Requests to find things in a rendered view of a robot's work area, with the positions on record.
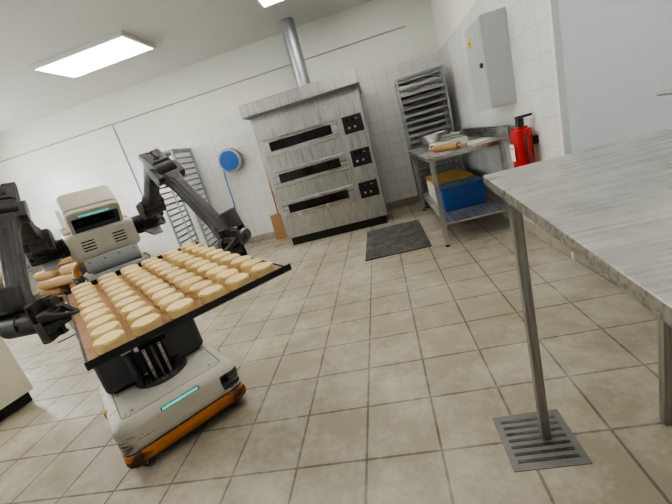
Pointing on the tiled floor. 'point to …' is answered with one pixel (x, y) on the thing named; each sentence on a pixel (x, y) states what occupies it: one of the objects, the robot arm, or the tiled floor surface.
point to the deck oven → (319, 157)
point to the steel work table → (463, 170)
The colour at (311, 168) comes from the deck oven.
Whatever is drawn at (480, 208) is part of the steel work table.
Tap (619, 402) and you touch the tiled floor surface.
